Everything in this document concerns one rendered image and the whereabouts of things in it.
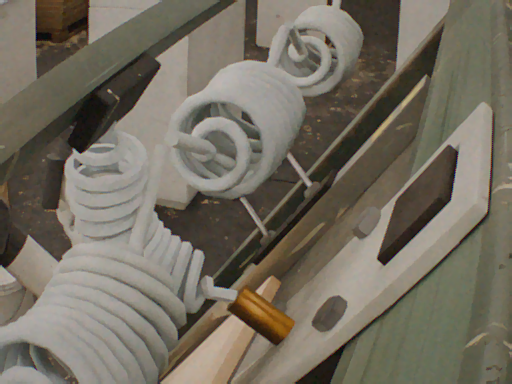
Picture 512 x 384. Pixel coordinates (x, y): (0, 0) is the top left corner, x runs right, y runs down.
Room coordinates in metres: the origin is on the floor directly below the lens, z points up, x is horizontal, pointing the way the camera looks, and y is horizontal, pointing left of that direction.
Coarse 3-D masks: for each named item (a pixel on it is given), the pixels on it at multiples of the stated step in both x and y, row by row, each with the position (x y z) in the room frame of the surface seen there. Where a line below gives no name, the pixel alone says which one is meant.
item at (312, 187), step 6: (288, 156) 1.05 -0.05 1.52; (294, 162) 1.04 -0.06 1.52; (294, 168) 1.03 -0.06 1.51; (300, 168) 1.03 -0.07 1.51; (300, 174) 1.02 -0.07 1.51; (306, 180) 1.01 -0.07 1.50; (312, 186) 1.00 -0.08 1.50; (318, 186) 1.00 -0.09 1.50; (306, 192) 1.00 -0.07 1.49; (312, 192) 0.99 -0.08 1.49; (306, 198) 1.00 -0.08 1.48
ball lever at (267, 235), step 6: (240, 198) 1.08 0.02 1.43; (246, 204) 1.07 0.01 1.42; (252, 210) 1.06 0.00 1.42; (252, 216) 1.05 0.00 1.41; (258, 222) 1.04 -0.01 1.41; (264, 228) 1.03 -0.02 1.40; (264, 234) 1.03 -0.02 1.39; (270, 234) 1.02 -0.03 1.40; (264, 240) 1.02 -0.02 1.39; (270, 240) 1.01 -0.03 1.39; (264, 246) 1.01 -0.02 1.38
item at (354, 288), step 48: (96, 96) 0.26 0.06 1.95; (96, 144) 0.31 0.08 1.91; (480, 144) 0.26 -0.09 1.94; (96, 192) 0.28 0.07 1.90; (480, 192) 0.22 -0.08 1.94; (96, 240) 0.28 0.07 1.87; (432, 240) 0.22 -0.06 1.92; (192, 288) 0.28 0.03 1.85; (336, 288) 0.27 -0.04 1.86; (384, 288) 0.22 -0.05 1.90; (288, 336) 0.27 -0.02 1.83; (336, 336) 0.22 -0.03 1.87
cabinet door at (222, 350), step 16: (272, 288) 0.93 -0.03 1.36; (224, 336) 0.89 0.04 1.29; (240, 336) 0.81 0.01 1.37; (208, 352) 0.89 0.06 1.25; (224, 352) 0.79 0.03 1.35; (240, 352) 0.78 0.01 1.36; (176, 368) 0.99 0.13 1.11; (192, 368) 0.89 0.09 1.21; (208, 368) 0.80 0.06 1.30; (224, 368) 0.74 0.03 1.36
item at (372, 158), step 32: (416, 96) 0.94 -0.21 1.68; (384, 128) 0.95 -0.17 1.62; (416, 128) 0.94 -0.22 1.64; (352, 160) 0.99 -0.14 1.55; (384, 160) 0.95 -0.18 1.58; (352, 192) 0.96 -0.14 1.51; (320, 224) 0.97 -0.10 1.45; (288, 256) 0.99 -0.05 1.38; (256, 288) 1.00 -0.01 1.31; (224, 320) 1.02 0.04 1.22; (192, 352) 1.04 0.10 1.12
